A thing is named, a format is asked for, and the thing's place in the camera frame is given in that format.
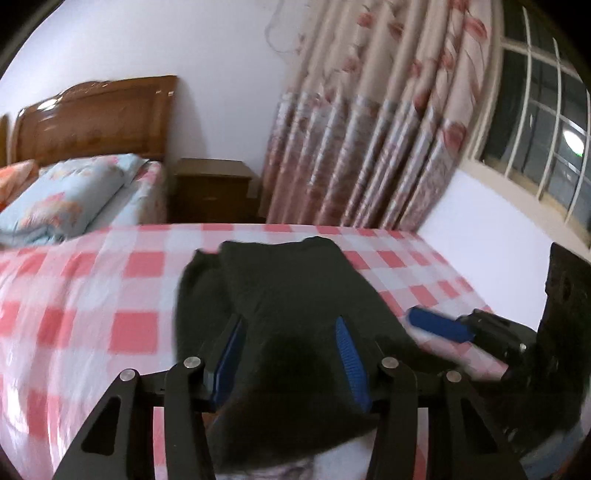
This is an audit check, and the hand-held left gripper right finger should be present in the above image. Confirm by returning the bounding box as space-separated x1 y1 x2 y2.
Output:
335 317 528 480

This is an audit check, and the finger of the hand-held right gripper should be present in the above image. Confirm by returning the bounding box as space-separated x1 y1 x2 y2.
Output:
406 306 539 370

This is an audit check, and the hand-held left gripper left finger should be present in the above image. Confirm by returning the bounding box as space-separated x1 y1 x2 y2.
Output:
53 315 248 480

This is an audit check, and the black garment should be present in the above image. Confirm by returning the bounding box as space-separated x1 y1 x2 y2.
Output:
173 236 459 472

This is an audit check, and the pink checked bed sheet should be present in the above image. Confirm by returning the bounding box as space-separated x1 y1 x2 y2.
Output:
0 223 514 480

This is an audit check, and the wooden nightstand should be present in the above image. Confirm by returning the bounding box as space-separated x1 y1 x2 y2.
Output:
173 158 257 225

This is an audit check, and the floral striped curtain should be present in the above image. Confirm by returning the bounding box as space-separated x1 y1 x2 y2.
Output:
259 0 502 232

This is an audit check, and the folded blue floral quilt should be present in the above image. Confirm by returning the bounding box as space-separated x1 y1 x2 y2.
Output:
0 154 151 248

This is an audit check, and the window with white bars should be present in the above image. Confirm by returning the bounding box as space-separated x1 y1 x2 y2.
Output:
462 0 591 237

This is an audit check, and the wooden headboard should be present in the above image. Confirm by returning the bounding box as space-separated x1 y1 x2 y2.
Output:
0 75 179 168

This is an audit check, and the thin wall cable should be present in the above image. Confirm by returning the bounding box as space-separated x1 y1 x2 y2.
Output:
263 0 306 57

